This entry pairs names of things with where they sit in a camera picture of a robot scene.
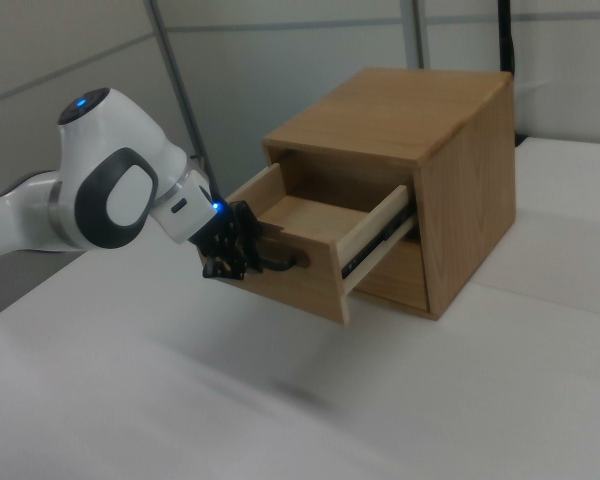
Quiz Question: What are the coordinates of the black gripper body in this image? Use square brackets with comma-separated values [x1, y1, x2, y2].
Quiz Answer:
[188, 199, 259, 281]

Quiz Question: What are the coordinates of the wooden drawer with black handle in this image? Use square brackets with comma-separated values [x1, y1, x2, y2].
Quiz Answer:
[223, 161, 417, 327]

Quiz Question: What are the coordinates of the wooden drawer with slot grip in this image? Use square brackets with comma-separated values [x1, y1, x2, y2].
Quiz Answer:
[351, 238, 432, 313]

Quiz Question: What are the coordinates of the wooden drawer cabinet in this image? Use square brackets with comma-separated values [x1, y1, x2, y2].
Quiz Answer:
[262, 67, 519, 321]

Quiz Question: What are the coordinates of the black vertical pole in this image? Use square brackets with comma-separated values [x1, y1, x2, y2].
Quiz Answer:
[496, 0, 521, 71]

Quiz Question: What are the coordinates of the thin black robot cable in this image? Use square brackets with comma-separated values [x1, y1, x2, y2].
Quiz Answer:
[189, 152, 223, 202]

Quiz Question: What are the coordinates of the grey slanted partition post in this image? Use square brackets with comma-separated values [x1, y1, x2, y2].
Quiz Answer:
[146, 0, 206, 156]

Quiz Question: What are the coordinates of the grey vertical partition post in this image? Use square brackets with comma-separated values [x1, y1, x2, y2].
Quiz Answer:
[403, 0, 430, 70]

